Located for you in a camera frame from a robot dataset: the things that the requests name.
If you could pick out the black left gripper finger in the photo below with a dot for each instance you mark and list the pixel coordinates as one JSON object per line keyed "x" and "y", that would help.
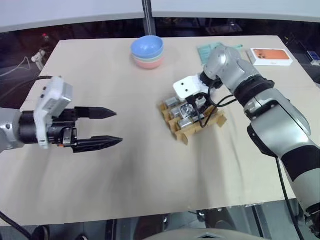
{"x": 96, "y": 113}
{"x": 100, "y": 143}

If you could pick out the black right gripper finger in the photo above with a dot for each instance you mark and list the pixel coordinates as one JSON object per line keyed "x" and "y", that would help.
{"x": 197, "y": 113}

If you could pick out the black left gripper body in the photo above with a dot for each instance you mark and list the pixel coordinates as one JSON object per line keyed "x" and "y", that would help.
{"x": 62, "y": 130}

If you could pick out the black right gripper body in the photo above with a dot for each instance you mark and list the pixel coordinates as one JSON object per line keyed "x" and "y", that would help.
{"x": 202, "y": 100}

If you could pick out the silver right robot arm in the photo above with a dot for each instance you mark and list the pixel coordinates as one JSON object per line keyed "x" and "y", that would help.
{"x": 270, "y": 112}

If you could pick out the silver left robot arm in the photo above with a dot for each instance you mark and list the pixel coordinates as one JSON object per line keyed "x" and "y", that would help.
{"x": 7, "y": 130}

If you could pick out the cardboard tray with metal parts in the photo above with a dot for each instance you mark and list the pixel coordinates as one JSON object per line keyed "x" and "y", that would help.
{"x": 183, "y": 136}

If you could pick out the white orange phone box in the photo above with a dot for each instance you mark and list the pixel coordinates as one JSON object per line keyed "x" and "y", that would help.
{"x": 272, "y": 56}

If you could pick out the blue tray with silver edge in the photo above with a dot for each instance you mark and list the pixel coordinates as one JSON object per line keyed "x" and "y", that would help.
{"x": 313, "y": 55}

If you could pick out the teal paper card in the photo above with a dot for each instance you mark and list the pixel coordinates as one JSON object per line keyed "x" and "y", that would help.
{"x": 201, "y": 56}

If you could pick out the green bowl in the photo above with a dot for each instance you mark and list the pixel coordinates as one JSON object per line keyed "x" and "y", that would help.
{"x": 156, "y": 58}

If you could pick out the pink bowl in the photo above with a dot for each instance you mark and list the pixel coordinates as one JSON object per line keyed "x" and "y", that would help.
{"x": 150, "y": 64}

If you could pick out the blue bowl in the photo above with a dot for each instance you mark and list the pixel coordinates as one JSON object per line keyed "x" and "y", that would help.
{"x": 147, "y": 46}

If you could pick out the white power adapter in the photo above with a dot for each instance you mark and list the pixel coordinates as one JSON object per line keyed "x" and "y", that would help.
{"x": 38, "y": 57}

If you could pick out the dark rounded shape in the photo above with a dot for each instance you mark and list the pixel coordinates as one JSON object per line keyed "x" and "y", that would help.
{"x": 225, "y": 217}

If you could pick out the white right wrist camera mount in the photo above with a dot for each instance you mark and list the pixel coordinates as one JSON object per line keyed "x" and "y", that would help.
{"x": 187, "y": 86}

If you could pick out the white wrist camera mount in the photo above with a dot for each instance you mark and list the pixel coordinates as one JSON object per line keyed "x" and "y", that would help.
{"x": 53, "y": 95}
{"x": 187, "y": 86}

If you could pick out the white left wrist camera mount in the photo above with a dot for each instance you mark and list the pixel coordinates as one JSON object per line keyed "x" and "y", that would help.
{"x": 53, "y": 95}

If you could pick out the grey metal post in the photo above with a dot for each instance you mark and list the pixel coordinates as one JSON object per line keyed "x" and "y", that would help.
{"x": 149, "y": 16}

